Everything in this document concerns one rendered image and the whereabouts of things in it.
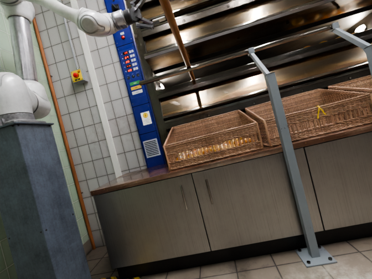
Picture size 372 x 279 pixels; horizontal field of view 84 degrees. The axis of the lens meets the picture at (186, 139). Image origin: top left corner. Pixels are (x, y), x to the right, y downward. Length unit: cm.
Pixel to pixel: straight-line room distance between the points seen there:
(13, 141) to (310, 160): 142
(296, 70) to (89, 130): 175
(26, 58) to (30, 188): 77
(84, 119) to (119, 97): 36
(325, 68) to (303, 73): 15
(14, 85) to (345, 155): 166
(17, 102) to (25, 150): 24
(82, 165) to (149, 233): 98
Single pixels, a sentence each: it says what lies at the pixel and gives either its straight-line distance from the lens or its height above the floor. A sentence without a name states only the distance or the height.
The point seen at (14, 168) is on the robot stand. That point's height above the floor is 80.
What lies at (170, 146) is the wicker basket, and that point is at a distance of 119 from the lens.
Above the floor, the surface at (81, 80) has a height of 141.
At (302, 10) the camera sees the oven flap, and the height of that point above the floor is 139.
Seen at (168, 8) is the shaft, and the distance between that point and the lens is 80.
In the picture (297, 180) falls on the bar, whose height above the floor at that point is 40.
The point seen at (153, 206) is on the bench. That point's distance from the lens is 124.
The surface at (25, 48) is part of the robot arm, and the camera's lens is 158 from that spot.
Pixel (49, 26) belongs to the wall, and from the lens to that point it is 234.
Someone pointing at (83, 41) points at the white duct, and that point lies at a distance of 209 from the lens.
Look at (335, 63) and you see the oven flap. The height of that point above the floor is 100.
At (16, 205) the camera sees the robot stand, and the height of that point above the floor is 64.
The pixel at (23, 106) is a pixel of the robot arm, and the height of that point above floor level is 109.
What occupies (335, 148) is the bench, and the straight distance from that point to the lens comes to 129.
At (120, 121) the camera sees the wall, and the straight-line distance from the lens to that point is 183.
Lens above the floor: 75
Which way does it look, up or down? 1 degrees down
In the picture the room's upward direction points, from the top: 14 degrees counter-clockwise
